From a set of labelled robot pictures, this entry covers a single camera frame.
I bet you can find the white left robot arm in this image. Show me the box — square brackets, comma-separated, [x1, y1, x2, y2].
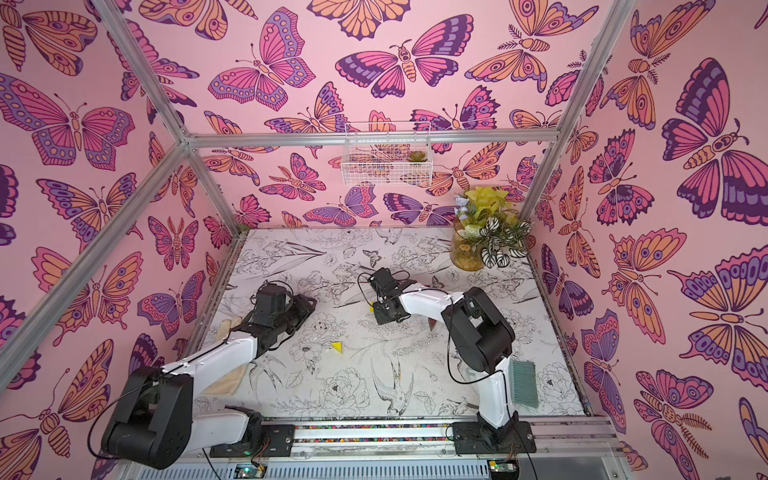
[90, 281, 317, 470]

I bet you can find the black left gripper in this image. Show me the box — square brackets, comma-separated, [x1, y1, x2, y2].
[274, 293, 318, 336]

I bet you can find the small succulent in basket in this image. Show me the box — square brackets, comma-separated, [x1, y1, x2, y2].
[407, 150, 428, 163]

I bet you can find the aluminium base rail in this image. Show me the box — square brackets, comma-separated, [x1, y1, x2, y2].
[119, 416, 619, 480]

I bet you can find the potted plant in vase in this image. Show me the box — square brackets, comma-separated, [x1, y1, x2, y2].
[450, 186, 532, 272]

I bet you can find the white wire basket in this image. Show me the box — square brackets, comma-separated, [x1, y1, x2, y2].
[339, 121, 434, 188]

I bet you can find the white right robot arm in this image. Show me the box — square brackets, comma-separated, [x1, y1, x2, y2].
[365, 268, 539, 456]

